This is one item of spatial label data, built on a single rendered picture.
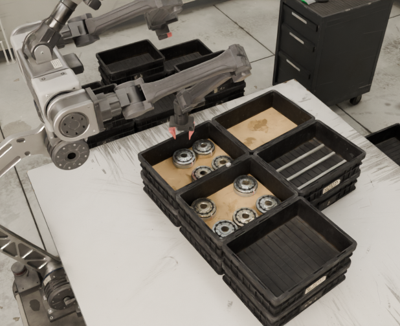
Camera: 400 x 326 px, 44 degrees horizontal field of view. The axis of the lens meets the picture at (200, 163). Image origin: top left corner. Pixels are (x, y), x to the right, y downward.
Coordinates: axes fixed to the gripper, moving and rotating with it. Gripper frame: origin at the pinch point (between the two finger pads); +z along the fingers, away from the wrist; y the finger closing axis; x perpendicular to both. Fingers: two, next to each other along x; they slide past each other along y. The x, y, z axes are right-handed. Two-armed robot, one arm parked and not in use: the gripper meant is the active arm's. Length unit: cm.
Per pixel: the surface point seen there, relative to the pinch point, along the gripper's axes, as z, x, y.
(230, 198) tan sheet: 13.5, 22.8, -21.7
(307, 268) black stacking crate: 13, 56, -51
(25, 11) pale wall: 62, -228, 159
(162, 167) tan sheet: 14.0, 5.0, 8.9
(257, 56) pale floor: 99, -224, -45
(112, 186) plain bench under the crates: 27.3, 5.9, 33.5
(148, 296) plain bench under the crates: 26, 63, 8
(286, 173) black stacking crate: 13.5, 6.7, -46.2
